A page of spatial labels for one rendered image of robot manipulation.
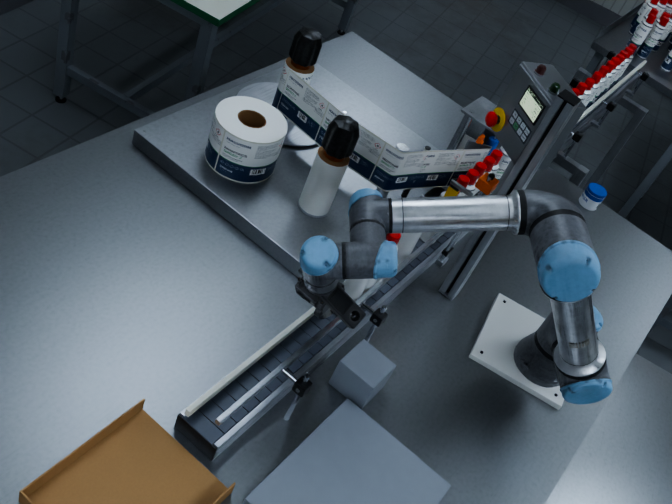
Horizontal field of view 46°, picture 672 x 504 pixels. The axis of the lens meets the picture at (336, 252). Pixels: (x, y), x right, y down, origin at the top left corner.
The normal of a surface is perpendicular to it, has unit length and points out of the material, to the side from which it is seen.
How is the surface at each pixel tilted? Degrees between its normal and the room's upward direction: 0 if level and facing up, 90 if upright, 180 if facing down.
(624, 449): 0
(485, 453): 0
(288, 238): 0
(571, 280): 86
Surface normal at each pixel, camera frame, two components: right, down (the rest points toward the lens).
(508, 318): 0.28, -0.66
